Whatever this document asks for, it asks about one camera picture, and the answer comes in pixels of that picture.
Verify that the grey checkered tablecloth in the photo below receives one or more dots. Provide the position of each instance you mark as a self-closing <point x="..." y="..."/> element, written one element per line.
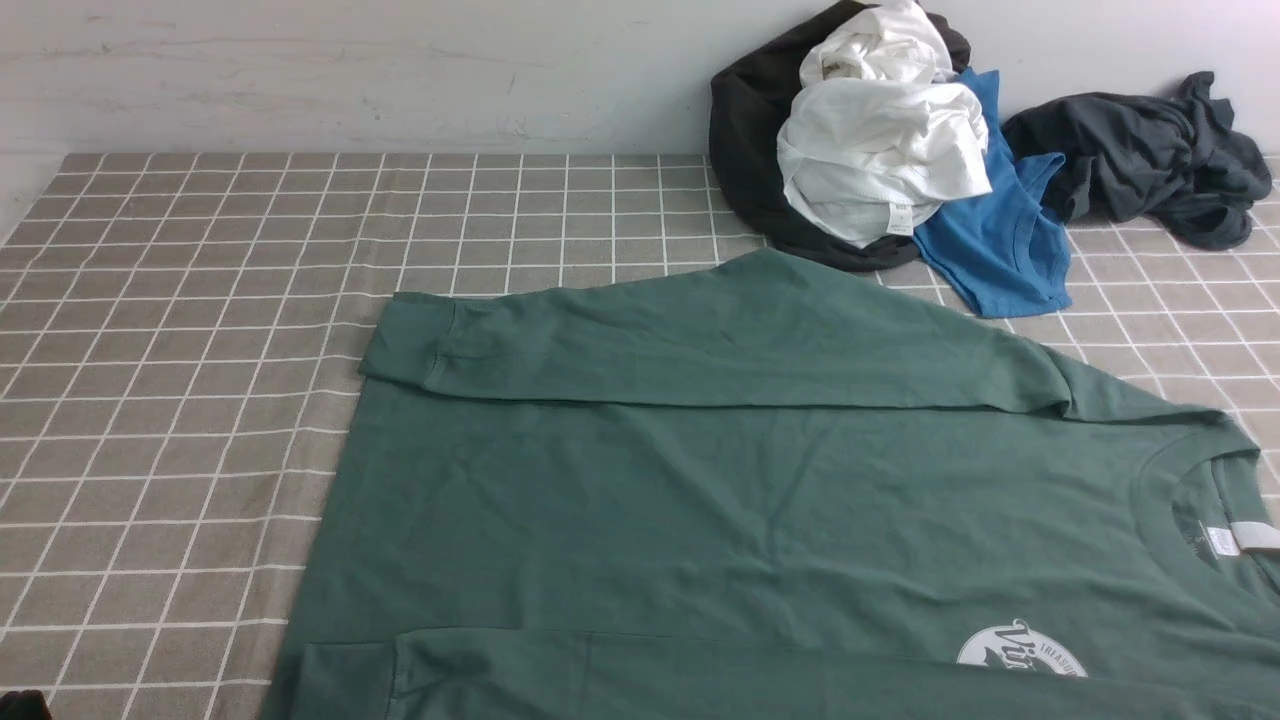
<point x="182" y="336"/>

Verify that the green long sleeve shirt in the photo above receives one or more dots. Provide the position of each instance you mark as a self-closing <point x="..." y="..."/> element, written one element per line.
<point x="770" y="490"/>

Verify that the white shirt in pile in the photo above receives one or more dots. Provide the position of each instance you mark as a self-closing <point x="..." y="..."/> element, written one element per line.
<point x="881" y="134"/>

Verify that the blue t-shirt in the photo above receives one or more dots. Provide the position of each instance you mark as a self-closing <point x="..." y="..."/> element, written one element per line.
<point x="1003" y="253"/>

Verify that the dark grey crumpled garment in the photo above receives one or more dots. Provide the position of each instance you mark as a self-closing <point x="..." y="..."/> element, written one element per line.
<point x="1176" y="159"/>

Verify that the black garment in pile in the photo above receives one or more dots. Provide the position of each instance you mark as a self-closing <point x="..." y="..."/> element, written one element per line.
<point x="751" y="100"/>

